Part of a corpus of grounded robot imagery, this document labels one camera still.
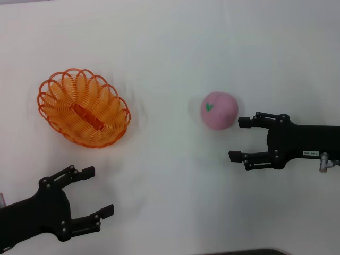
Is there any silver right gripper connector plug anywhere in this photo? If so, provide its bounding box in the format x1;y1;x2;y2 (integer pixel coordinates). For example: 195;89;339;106
319;152;340;173

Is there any pink peach with green leaf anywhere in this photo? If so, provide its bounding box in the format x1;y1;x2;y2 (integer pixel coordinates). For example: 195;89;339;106
200;91;239;130

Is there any dark rounded robot base edge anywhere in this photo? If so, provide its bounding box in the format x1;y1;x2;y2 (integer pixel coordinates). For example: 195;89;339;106
209;248;289;255

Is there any orange plastic woven basket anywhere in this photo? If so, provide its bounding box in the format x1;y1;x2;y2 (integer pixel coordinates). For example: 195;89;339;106
37;68;131;149

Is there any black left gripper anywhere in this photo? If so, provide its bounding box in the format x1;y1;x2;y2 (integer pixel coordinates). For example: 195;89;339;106
0;164;115;252

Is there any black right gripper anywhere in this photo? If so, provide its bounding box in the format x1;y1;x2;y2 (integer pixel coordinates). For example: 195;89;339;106
228;111;340;171

